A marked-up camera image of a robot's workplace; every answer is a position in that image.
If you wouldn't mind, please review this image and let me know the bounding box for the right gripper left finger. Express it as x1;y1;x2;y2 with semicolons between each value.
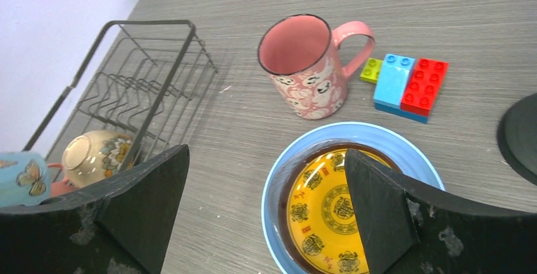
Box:
1;145;190;273

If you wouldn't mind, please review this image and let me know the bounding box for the plain pink cup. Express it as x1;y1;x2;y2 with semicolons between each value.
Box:
47;163;79;198

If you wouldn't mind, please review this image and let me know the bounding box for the black microphone stand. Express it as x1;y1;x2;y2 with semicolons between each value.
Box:
496;94;536;185

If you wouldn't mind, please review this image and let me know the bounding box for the black wire dish rack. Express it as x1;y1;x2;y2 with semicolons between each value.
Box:
25;20;218;164

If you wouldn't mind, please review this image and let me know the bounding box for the beige cup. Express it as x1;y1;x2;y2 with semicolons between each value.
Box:
61;130;132;188

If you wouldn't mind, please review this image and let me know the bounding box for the red toy brick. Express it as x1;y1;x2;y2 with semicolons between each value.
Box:
400;58;449;117

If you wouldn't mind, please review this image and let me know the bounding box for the light blue plate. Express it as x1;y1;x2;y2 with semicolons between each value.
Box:
261;121;444;273

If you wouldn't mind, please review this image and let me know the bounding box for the yellow patterned plate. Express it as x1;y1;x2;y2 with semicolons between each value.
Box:
278;142;403;274

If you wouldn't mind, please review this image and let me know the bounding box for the yellow green toy brick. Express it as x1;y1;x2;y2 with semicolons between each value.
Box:
360;58;383;84

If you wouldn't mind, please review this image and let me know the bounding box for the blue toy brick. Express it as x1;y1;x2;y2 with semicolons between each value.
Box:
373;54;428;124

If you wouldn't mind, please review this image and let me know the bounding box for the pink ghost pattern mug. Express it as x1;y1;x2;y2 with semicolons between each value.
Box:
257;14;376;120

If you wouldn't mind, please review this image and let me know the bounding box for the blue beige mug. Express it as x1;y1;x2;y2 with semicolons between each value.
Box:
1;151;51;207

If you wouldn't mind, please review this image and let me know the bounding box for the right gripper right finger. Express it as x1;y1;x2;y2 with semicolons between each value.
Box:
345;149;536;273

